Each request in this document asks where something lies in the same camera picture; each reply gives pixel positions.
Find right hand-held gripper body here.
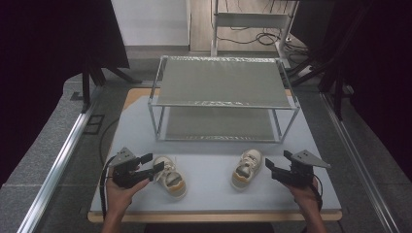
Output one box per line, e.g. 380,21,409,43
271,150,332,188

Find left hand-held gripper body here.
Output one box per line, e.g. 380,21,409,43
108,147,145,189

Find beige baby shoe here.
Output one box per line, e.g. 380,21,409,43
230,149,264,191
152,155,189,200

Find metal two-tier shoe rack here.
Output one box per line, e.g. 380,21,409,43
147,54,301,144

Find person's right hand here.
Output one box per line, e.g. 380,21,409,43
283,176,322,213

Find person's left hand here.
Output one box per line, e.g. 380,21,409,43
105,166,152,217

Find light grey table mat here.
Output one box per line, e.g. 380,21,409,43
89,95,342,215

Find black tripod stand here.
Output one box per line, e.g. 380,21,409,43
290,28,349,121
81,51,144,113

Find black curtain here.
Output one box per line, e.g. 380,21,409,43
290,0,412,183
0,0,130,188

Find white metal stand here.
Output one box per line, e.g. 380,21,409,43
210,0,300,71

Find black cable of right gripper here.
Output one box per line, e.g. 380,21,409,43
311,173,325,212

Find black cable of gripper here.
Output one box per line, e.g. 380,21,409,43
311,173,325,212
98,155,117,219

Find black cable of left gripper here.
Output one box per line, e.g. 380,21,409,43
98,155,117,219

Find aluminium rail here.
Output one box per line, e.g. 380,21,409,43
16,85,103,233
319,91,402,233

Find black cables on floor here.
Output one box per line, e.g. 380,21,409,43
216,0,314,74

